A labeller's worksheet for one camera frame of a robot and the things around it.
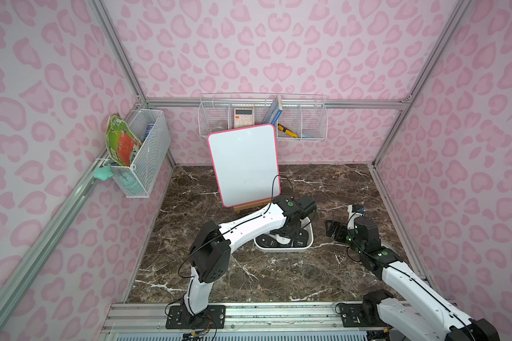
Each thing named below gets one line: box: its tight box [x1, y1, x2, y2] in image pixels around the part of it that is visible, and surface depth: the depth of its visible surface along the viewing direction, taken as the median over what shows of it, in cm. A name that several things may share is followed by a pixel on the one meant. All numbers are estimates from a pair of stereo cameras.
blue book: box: [260, 94, 284, 126], surface depth 89 cm
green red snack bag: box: [105, 112, 142, 167], surface depth 74 cm
